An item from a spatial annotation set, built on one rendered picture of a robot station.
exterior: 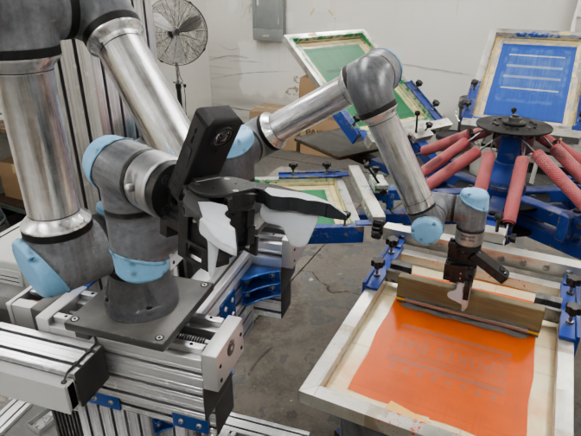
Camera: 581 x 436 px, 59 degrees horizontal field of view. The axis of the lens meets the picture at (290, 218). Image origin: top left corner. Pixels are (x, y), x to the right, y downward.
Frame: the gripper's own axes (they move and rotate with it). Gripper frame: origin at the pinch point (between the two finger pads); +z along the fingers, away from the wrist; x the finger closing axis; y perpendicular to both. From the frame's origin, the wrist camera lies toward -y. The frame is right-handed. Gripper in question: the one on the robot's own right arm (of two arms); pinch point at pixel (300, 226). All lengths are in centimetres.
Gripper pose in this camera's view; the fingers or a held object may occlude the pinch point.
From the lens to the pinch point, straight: 47.4
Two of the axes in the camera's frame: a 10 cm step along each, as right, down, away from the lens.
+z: 7.3, 3.0, -6.2
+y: -1.0, 9.3, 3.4
